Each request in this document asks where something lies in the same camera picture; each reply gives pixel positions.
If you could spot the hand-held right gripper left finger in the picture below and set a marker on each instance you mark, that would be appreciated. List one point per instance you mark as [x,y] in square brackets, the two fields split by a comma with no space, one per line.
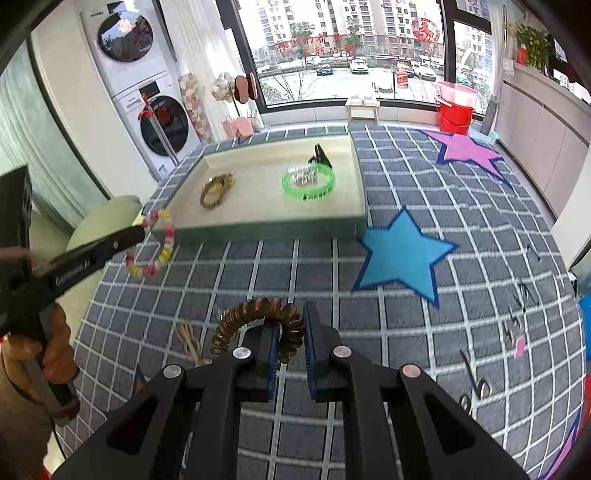
[272,364]

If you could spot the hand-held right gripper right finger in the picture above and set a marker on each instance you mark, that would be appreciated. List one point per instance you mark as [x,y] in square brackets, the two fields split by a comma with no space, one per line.
[310,355]

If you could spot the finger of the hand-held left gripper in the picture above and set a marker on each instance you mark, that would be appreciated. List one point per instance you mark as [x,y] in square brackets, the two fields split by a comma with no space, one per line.
[124,242]

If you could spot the grey-green jewelry tray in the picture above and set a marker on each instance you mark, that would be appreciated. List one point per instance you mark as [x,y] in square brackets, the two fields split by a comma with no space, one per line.
[258,212]

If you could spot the green translucent bangle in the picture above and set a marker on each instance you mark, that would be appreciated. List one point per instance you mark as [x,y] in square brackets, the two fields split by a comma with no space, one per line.
[295,194]

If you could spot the clear rhinestone hair clip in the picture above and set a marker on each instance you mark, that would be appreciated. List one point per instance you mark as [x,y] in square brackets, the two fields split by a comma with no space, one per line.
[304,177]

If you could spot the black claw hair clip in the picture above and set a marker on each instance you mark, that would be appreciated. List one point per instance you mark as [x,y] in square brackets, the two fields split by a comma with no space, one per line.
[321,155]

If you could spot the person's left forearm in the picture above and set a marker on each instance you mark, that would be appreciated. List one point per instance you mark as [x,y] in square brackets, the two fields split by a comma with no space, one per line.
[18,415]

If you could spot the person's left hand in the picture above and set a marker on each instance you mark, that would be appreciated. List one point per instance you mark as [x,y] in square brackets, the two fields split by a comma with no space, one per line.
[59,350]

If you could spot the cream sofa cushion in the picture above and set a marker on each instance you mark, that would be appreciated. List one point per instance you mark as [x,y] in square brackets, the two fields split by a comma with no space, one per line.
[104,221]

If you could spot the beige ribbon bow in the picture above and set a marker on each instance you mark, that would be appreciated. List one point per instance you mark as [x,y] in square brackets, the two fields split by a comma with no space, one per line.
[187,337]

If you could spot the beige checkered cushion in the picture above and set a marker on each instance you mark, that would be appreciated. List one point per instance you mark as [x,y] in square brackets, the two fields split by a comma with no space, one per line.
[196,108]

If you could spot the pink gift bags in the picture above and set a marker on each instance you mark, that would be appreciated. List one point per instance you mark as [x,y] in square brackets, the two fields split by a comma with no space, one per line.
[238,127]

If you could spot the white flower ornament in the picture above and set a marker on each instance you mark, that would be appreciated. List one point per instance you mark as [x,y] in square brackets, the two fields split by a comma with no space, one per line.
[224,87]

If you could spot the brown oval slippers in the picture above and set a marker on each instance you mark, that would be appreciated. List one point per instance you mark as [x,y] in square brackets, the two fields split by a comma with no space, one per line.
[245,86]

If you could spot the white tumble dryer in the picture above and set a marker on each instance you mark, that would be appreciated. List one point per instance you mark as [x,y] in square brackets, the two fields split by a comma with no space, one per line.
[124,37]

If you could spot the white curtain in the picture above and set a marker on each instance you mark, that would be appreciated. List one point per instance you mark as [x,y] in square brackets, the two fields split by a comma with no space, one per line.
[203,41]

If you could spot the small white stool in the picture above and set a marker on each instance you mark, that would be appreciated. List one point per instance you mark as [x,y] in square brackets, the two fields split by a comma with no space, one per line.
[362,107]

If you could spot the red plastic bucket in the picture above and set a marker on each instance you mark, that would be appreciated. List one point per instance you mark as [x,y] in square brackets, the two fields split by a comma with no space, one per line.
[455,117]

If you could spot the light blue basin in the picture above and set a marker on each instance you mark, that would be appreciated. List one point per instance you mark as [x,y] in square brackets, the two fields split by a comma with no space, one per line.
[485,134]

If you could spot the large black-framed window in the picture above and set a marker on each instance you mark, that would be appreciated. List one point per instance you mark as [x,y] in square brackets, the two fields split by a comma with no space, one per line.
[351,46]

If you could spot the white cabinet counter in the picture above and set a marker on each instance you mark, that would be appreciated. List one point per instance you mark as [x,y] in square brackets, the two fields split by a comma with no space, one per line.
[545,138]

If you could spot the colourful window decals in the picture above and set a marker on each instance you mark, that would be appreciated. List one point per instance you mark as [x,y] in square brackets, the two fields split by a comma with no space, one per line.
[425,30]

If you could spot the green potted plant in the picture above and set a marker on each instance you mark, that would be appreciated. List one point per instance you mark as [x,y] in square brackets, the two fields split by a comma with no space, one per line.
[533,46]

